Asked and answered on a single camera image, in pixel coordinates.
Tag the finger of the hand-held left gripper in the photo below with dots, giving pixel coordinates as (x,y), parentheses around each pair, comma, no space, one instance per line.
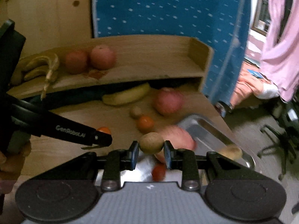
(102,139)

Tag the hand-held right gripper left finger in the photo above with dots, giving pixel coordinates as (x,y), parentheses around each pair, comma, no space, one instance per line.
(135,155)

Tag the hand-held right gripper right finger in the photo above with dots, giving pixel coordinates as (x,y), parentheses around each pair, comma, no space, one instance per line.
(167,156)

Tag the red cherry tomato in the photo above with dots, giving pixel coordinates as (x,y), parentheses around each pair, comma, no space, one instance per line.
(104,130)
(158,172)

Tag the small brown kiwi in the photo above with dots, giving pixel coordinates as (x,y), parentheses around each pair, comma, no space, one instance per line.
(151,142)
(136,112)

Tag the pale striped red apple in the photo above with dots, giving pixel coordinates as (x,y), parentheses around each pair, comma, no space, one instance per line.
(179,137)

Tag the small orange tangerine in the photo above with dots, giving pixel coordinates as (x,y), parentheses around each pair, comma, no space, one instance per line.
(145,123)

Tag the metal tray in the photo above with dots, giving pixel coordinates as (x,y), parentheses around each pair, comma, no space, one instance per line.
(210,130)

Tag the small yellow banana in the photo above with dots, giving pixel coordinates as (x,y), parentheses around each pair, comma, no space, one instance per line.
(126,95)

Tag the deep red apple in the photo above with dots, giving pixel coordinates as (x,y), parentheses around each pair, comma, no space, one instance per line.
(168,101)

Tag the person's left hand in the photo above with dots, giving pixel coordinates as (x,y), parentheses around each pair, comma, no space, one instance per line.
(3,162)

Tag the large brown kiwi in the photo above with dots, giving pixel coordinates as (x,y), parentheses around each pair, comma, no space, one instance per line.
(16,78)

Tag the dark blue jacket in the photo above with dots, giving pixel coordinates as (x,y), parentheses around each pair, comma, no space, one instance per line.
(77,95)

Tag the wooden panel cabinet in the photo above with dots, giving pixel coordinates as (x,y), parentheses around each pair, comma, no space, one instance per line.
(58,16)

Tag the dark red shelf apple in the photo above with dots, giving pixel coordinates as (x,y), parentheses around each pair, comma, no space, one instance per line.
(76,61)

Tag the pinkish red shelf apple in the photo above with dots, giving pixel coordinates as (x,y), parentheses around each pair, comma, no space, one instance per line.
(102,57)

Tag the wooden desk shelf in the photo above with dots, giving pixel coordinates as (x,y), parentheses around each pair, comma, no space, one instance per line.
(151,51)

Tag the orange blanket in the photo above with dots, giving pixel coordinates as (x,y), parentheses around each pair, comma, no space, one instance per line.
(247,84)

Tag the blue book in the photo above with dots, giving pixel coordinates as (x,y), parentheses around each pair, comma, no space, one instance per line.
(254,73)

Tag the white pillow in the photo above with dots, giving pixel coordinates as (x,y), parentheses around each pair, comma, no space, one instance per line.
(271,90)

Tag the black office chair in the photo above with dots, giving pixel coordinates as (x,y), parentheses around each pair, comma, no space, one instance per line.
(287,121)

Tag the blue dotted fabric wardrobe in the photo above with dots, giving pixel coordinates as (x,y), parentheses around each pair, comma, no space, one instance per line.
(168,16)

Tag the pink curtain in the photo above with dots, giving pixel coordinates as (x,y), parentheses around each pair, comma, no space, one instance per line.
(280,51)

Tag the dark window frame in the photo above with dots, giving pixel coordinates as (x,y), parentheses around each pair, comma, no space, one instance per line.
(261,11)

